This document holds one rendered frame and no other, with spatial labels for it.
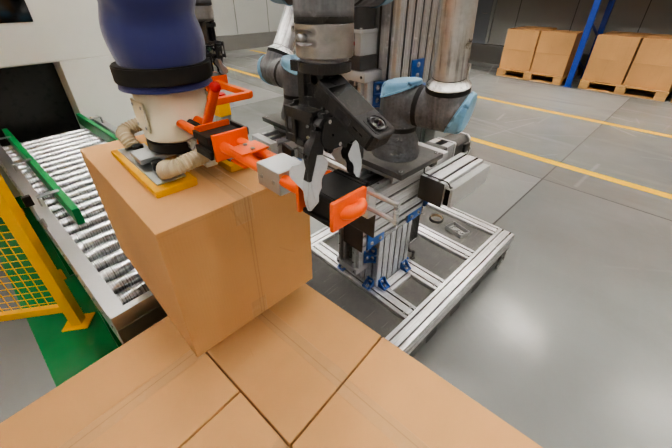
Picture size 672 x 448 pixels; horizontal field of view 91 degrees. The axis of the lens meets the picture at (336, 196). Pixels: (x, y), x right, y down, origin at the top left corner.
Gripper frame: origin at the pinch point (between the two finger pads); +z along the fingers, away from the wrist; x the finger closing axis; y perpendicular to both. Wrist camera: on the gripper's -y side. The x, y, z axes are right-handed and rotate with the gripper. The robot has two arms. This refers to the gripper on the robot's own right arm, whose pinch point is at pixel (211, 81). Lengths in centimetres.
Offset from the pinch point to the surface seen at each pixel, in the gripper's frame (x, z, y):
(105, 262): -53, 66, -16
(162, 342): -51, 64, 38
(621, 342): 113, 119, 151
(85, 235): -54, 66, -43
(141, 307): -51, 60, 24
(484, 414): 0, 64, 119
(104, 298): -58, 60, 12
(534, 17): 820, 33, -149
